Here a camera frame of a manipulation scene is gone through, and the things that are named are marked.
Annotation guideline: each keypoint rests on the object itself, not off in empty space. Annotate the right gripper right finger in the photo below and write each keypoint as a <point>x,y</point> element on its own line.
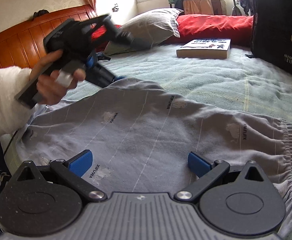
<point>209,173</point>

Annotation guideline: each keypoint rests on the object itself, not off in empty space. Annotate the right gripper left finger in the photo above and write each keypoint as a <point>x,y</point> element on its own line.
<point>71,172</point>

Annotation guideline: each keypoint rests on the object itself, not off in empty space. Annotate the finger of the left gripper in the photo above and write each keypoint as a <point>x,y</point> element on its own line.
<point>124,38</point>
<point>98,74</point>

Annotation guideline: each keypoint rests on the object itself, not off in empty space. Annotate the grey sweatpants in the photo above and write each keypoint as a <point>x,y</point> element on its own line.
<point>140,136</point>

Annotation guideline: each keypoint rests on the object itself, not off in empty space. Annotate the left forearm white fleece sleeve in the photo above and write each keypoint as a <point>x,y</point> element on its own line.
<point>13,115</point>

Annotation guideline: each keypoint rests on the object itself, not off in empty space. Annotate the person's left hand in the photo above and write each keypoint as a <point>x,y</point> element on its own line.
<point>51,91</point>

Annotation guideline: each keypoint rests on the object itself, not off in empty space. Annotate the grey-green plaid pillow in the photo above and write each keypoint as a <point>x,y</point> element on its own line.
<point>154,26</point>

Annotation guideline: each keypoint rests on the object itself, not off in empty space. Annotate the orange wooden headboard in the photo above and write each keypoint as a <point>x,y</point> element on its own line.
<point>22,44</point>

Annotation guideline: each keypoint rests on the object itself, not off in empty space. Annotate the cardboard box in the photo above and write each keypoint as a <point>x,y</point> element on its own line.
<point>205,7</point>

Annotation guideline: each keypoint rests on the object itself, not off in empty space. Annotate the white blue paperback book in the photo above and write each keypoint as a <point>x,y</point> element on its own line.
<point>213,48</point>

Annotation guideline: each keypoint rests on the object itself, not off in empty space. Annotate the red duvet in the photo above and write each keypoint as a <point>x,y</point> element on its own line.
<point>197,26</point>

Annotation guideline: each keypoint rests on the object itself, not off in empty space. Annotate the black backpack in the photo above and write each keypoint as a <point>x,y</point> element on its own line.
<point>272,32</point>

